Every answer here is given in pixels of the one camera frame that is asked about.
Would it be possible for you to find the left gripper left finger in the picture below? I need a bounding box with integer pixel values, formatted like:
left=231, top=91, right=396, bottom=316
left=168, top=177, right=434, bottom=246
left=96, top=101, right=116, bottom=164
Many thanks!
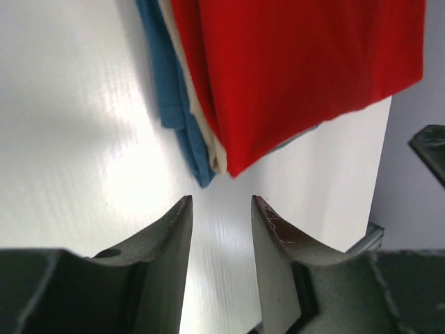
left=1, top=196, right=193, bottom=333

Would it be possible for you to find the red t-shirt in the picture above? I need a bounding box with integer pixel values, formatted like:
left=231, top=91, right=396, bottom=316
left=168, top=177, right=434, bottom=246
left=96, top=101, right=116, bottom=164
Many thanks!
left=172, top=0, right=426, bottom=177

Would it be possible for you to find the beige t-shirt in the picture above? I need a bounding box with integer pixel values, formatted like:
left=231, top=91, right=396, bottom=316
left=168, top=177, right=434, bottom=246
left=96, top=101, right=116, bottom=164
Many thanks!
left=159, top=0, right=227, bottom=174

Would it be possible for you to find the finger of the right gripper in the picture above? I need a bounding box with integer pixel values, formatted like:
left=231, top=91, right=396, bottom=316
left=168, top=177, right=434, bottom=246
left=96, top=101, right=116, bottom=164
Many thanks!
left=409, top=125, right=445, bottom=186

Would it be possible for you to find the blue t-shirt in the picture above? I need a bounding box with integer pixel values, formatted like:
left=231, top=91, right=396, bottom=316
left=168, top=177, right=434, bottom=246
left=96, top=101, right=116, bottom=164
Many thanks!
left=137, top=1, right=316, bottom=187

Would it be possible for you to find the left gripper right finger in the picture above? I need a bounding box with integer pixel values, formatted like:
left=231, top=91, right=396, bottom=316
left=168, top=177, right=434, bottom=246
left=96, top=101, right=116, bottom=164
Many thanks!
left=251, top=196, right=444, bottom=333

